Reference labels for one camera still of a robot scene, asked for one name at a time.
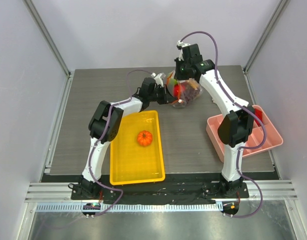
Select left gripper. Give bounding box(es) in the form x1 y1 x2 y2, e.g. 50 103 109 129
148 84 177 105

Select clear zip top bag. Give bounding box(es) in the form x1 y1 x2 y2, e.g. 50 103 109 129
166 70 203 108

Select orange fake pumpkin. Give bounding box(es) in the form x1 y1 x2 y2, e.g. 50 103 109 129
136 130 153 147

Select red fake fruit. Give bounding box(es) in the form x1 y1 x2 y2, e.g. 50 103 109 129
173 83 186 98

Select purple fake grapes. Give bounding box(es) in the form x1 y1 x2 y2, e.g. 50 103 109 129
183 89 202 103

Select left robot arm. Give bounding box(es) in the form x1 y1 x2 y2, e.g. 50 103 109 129
76 77 177 200

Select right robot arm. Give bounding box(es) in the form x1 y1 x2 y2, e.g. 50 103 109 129
174 41 255 198

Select green fake apple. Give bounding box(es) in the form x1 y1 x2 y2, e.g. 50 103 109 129
166 77 178 86

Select yellow plastic tray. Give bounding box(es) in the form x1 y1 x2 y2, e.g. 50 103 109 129
109 110 166 186

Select red object in organizer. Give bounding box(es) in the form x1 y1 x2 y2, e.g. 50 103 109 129
239 108 265 126

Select pink divided organizer box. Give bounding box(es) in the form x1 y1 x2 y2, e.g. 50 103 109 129
206 105 284 162

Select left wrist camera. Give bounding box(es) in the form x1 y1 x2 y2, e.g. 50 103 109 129
150 72 166 87

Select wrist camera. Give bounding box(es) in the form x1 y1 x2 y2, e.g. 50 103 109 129
176 40 191 50
150 72 166 87

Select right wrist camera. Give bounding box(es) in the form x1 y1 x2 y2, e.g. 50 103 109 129
176 40 191 50

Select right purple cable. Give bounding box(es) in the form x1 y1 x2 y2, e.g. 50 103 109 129
179 30 263 220

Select purple cable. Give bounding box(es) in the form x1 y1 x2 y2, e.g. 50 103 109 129
179 30 263 220
87 69 124 231

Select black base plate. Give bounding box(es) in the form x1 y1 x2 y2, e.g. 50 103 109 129
68 173 249 205

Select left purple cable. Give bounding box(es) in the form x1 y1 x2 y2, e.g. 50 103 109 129
87 69 124 231

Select white slotted cable duct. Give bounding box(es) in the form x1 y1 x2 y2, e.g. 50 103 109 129
35 201 223 213

